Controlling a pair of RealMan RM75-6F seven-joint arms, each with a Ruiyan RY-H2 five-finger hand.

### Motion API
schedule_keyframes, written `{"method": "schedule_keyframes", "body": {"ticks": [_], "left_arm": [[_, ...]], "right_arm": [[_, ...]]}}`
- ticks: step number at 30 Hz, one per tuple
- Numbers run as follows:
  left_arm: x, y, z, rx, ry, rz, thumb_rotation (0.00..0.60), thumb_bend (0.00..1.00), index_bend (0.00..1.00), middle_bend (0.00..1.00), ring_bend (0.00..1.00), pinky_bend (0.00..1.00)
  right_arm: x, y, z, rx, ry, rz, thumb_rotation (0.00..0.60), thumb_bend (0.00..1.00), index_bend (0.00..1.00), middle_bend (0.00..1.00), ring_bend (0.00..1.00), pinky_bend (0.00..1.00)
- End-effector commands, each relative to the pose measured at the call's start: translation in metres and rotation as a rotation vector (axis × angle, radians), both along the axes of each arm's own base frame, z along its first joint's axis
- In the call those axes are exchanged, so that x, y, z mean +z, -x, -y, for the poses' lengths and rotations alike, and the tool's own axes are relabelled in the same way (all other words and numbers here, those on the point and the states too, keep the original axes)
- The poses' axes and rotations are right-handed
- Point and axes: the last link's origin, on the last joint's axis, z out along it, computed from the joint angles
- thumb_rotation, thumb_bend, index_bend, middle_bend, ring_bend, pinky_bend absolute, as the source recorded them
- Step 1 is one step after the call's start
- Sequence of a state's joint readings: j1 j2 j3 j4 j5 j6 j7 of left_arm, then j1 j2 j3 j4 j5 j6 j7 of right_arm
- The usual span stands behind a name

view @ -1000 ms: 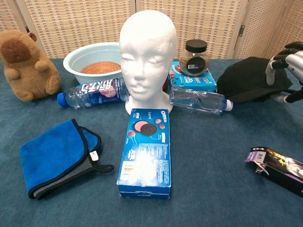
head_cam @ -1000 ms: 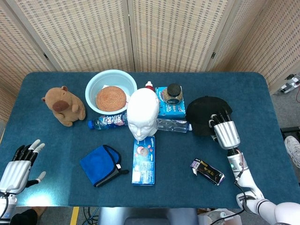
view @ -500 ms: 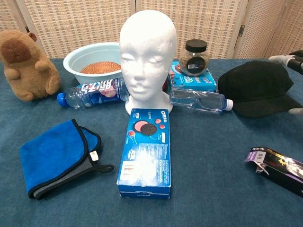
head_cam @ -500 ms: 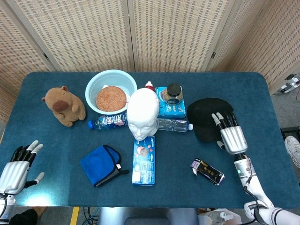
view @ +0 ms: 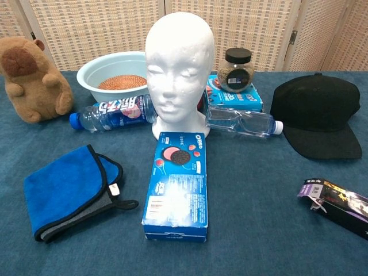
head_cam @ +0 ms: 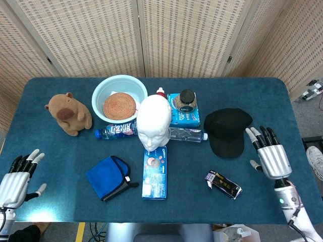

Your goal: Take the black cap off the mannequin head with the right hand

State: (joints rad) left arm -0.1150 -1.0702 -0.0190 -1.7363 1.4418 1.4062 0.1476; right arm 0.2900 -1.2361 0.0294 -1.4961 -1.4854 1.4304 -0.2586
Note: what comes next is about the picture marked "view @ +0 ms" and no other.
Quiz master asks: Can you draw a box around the black baseball cap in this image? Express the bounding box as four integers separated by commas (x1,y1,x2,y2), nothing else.
269,72,363,160

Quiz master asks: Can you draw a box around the large blue Oreo box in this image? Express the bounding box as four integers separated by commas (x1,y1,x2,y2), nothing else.
141,131,208,243

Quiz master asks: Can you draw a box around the white foam mannequin head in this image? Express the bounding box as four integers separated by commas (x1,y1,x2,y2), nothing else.
145,11,215,141

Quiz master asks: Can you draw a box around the clear white-capped plastic bottle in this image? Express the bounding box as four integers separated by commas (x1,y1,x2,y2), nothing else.
205,105,284,139

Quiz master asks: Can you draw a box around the small blue Oreo box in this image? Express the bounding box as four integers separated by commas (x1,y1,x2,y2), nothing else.
202,74,264,113

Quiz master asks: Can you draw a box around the blue-capped labelled drink bottle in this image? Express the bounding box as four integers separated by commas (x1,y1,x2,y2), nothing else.
69,94,159,133

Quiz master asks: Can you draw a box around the glass jar with black lid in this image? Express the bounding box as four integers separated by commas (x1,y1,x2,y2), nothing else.
217,48,255,93

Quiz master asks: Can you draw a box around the orange woven round coaster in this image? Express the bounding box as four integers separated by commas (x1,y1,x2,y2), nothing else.
97,74,148,91

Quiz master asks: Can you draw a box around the teal tablecloth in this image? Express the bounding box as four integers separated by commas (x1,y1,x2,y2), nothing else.
0,70,368,276

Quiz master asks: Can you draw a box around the light blue plastic basin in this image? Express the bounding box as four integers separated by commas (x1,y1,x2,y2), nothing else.
76,51,149,101

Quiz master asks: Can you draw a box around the blue microfiber towel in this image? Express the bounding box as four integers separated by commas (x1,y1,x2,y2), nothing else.
22,144,139,244

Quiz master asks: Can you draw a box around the woven folding screen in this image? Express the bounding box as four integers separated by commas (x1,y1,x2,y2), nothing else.
0,0,368,72

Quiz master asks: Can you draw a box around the brown capybara plush toy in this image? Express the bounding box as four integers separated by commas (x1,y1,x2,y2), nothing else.
0,36,74,124

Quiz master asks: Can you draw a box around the black and purple carton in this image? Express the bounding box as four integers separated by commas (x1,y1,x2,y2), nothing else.
297,178,368,241

